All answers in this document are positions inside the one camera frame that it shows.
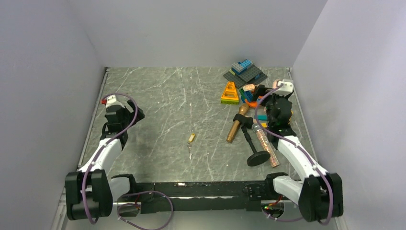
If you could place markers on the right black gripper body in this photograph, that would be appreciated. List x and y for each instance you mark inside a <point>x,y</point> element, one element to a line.
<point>268,102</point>

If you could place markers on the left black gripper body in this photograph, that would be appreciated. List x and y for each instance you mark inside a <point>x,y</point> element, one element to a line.
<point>129,117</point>

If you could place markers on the yellow key tag with keyring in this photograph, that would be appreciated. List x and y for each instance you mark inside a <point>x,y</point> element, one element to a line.
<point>189,142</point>

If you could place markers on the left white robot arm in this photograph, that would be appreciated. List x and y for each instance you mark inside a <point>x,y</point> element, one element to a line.
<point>89,193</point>

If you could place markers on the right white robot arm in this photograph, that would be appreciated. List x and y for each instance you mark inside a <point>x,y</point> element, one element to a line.
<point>319,193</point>

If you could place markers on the gold toy microphone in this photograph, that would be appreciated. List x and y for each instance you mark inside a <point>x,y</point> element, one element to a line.
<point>236,123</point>

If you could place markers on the dark grey lego baseplate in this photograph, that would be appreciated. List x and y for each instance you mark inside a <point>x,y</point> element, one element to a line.
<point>253,75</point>

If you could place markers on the orange triangular toy block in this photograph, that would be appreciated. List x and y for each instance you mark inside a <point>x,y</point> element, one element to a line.
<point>230,95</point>

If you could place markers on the glitter filled tube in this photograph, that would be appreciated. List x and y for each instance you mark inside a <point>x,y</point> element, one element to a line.
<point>262,137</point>

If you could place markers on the black microphone stand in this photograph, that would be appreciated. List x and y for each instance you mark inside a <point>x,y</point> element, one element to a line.
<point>257,157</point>

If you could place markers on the blue grey lego stack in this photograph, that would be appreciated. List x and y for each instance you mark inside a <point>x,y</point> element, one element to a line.
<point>239,67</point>

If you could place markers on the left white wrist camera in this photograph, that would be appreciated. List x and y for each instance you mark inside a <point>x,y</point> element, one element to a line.
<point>111,101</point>

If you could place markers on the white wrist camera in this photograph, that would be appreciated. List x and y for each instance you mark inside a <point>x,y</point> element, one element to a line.
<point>111,101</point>
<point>283,87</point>

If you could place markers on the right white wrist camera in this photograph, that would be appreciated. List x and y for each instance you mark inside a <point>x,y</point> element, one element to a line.
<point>283,87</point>

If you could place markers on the orange ring toy with bricks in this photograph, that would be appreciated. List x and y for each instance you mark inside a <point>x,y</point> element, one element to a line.
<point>247,93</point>

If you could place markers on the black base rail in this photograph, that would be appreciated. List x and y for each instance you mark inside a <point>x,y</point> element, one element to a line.
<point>153,197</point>

